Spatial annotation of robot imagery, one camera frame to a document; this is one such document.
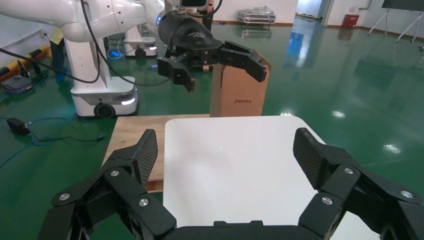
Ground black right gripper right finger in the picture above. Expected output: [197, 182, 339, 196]
[293, 127, 424, 240]

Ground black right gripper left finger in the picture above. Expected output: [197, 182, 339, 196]
[37, 128, 177, 240]

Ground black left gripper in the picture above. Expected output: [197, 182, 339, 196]
[156, 10, 268, 94]

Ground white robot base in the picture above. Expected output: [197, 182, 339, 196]
[123, 25, 159, 58]

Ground large brown cardboard carton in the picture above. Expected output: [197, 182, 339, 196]
[209, 54, 273, 118]

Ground tan wooden board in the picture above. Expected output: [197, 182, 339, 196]
[103, 114, 212, 194]

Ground silver flight case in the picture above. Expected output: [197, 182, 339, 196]
[237, 7, 277, 25]

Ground white robot torso and base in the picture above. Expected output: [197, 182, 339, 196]
[63, 31, 139, 119]

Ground black power adapter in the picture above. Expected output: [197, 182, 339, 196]
[5, 117, 31, 136]

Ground standing person blue trousers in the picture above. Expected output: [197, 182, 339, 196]
[49, 27, 71, 84]

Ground red bin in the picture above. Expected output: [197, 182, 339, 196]
[341, 13, 361, 29]

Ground grey flat device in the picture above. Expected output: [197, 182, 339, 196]
[0, 75, 34, 95]

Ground yellow and black barrier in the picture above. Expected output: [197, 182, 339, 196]
[0, 45, 53, 82]

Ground dark display board on stand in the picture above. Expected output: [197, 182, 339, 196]
[366, 0, 424, 43]

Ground blue cable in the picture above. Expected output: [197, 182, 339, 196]
[0, 117, 105, 169]

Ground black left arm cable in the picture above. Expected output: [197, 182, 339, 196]
[0, 0, 171, 88]

